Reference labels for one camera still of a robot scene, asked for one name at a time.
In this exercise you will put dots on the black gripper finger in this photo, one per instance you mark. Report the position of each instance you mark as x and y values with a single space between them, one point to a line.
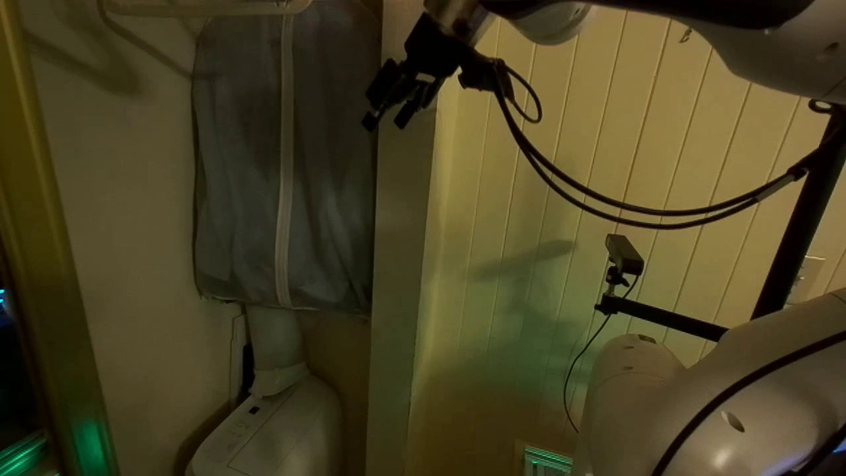
413 106
376 106

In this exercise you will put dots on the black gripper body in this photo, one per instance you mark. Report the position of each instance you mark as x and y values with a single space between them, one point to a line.
432 57

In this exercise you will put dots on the golden wooden door frame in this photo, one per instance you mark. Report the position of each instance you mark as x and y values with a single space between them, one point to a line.
55 265

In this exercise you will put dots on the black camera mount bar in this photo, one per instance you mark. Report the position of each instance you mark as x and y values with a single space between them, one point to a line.
651 315

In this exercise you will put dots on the white closet partition panel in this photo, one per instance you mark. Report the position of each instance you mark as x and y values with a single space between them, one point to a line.
401 265

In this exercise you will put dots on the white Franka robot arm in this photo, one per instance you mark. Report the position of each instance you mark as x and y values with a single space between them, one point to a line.
758 398

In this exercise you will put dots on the small black camera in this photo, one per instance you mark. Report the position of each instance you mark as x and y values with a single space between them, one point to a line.
626 253

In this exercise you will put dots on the white wall switch plate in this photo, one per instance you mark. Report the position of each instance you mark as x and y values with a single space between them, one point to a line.
814 278

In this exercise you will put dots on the black metal stand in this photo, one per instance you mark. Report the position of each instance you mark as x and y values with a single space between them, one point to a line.
803 220

